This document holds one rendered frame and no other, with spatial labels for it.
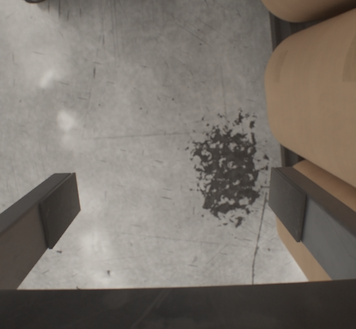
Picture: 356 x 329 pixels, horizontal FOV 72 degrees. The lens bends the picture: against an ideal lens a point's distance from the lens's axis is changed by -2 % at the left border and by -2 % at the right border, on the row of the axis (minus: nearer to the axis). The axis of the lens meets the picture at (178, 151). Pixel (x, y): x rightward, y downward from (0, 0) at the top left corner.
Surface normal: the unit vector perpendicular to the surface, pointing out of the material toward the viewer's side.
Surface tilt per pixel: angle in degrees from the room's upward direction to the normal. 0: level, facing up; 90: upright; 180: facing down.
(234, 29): 0
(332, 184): 90
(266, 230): 0
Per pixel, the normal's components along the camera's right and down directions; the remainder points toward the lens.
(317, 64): -1.00, -0.07
